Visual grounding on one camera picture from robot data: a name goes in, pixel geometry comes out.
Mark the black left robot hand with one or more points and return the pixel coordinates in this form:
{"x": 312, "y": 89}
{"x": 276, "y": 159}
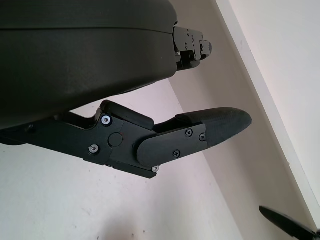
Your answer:
{"x": 75, "y": 55}

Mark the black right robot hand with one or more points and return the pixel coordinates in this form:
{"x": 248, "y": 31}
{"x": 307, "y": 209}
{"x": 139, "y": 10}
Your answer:
{"x": 287, "y": 221}

